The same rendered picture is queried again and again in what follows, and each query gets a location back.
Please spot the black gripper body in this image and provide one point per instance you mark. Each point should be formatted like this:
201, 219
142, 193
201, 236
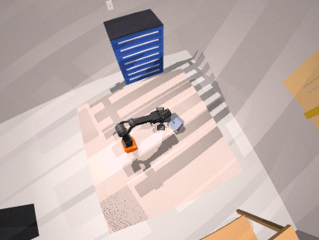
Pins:
160, 127

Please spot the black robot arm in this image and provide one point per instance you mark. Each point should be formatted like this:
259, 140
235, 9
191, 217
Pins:
154, 117

